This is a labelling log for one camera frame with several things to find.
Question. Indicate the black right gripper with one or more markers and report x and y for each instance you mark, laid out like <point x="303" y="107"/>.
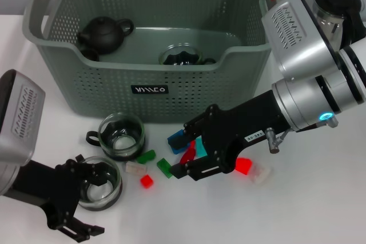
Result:
<point x="246" y="124"/>

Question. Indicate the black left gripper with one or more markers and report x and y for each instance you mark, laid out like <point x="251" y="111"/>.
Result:
<point x="51" y="189"/>

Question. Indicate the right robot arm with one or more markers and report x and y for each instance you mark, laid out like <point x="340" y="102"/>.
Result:
<point x="308" y="101"/>

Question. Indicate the grey perforated storage bin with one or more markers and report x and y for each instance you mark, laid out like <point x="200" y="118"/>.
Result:
<point x="114" y="98"/>

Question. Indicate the small black teacup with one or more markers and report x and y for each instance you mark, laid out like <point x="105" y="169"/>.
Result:
<point x="89" y="54"/>

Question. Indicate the dark red curved brick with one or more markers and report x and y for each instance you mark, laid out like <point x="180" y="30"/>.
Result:
<point x="187" y="156"/>

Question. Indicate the small red round brick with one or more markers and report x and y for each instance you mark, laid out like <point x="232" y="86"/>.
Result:
<point x="192" y="144"/>

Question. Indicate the cyan flat square brick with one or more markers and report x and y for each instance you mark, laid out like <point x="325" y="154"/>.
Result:
<point x="200" y="148"/>

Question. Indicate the blue square brick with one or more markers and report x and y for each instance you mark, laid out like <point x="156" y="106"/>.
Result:
<point x="175" y="133"/>

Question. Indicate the green rectangular brick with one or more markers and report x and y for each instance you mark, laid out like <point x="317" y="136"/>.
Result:
<point x="164" y="167"/>

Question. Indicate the green arch brick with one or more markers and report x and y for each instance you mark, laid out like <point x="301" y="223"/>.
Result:
<point x="145" y="157"/>

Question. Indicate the small red square brick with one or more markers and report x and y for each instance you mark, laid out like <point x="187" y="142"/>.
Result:
<point x="146" y="181"/>

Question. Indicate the red slope brick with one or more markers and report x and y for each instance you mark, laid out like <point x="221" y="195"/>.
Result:
<point x="244" y="166"/>

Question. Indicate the translucent white long brick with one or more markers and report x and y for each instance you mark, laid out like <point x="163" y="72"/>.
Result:
<point x="135" y="168"/>

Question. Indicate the clear white brick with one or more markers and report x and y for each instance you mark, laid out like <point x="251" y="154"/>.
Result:
<point x="261" y="175"/>

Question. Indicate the silver cylindrical connector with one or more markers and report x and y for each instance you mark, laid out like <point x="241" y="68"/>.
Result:
<point x="274" y="141"/>

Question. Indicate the black clay teapot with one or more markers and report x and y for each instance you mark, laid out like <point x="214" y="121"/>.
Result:
<point x="101" y="35"/>

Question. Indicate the glass pitcher black lid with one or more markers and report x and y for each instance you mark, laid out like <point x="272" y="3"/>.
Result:
<point x="337" y="1"/>

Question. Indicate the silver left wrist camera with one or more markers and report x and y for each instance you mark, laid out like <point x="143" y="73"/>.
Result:
<point x="20" y="118"/>

